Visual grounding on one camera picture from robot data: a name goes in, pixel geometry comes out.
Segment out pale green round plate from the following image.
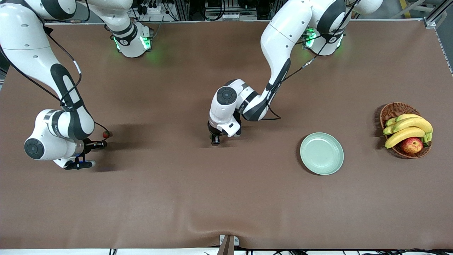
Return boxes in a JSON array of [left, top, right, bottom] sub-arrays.
[[300, 132, 344, 176]]

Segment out brown table mat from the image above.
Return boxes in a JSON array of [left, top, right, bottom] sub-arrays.
[[0, 19, 453, 250]]

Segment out white connector strip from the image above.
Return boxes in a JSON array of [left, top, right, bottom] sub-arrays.
[[222, 13, 257, 21]]

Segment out white power strip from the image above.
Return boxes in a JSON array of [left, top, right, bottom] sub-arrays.
[[140, 3, 162, 15]]

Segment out brown wicker basket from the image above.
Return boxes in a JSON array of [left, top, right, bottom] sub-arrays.
[[379, 102, 432, 159]]

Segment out thick yellow banana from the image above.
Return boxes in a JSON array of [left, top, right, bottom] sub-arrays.
[[385, 127, 427, 149]]

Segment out small yellow green banana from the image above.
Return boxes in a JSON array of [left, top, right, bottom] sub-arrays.
[[385, 113, 423, 127]]

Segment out red yellow apple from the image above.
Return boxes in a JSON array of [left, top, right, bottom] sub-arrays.
[[401, 137, 424, 154]]

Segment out yellow banana bunch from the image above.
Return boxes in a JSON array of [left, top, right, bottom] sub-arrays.
[[383, 117, 434, 144]]

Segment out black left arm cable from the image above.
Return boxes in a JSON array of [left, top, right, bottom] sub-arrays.
[[260, 0, 358, 121]]

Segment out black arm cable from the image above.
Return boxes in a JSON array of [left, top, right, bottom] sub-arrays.
[[0, 21, 110, 137], [260, 0, 358, 121]]

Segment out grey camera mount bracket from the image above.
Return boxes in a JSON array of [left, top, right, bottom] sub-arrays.
[[217, 235, 240, 255]]

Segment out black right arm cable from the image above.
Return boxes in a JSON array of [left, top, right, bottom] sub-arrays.
[[0, 21, 110, 137]]

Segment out aluminium frame post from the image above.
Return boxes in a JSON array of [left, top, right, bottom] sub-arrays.
[[173, 0, 190, 21]]

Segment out aluminium frame profile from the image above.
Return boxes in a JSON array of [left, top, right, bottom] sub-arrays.
[[423, 0, 453, 75]]

